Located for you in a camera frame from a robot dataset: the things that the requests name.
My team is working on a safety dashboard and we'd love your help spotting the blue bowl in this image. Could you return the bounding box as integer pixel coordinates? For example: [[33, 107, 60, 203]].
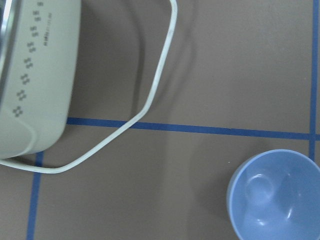
[[226, 149, 320, 240]]

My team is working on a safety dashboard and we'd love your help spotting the cream two-slot toaster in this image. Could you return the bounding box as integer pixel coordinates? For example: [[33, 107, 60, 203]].
[[0, 0, 82, 159]]

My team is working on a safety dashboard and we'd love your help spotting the white toaster power cord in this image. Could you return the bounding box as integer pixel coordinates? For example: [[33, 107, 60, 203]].
[[0, 0, 179, 175]]

